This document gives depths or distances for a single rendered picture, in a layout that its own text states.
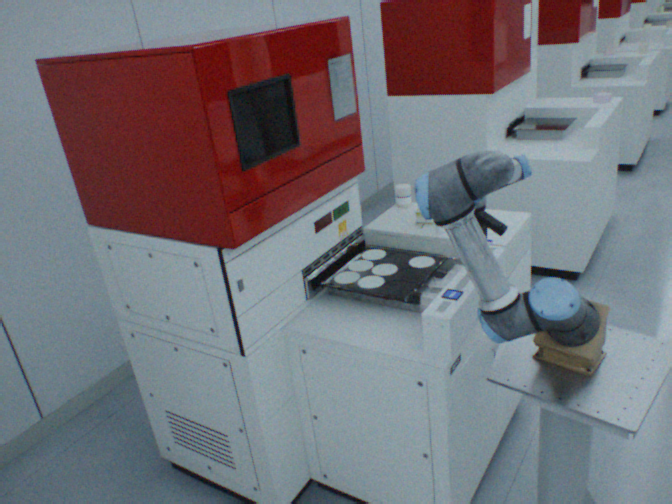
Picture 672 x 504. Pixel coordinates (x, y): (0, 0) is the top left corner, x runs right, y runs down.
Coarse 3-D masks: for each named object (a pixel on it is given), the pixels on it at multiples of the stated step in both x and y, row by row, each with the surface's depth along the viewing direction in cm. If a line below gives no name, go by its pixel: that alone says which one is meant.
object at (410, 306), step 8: (328, 288) 224; (344, 296) 221; (352, 296) 218; (360, 296) 216; (368, 296) 214; (376, 296) 213; (384, 304) 211; (392, 304) 209; (400, 304) 207; (408, 304) 205; (416, 304) 204
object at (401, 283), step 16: (384, 256) 232; (400, 256) 230; (416, 256) 228; (432, 256) 227; (336, 272) 224; (368, 272) 220; (400, 272) 217; (416, 272) 216; (368, 288) 209; (384, 288) 207; (400, 288) 206
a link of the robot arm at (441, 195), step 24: (456, 168) 141; (432, 192) 143; (456, 192) 141; (432, 216) 148; (456, 216) 144; (456, 240) 149; (480, 240) 149; (480, 264) 150; (480, 288) 154; (504, 288) 153; (480, 312) 159; (504, 312) 153; (504, 336) 156
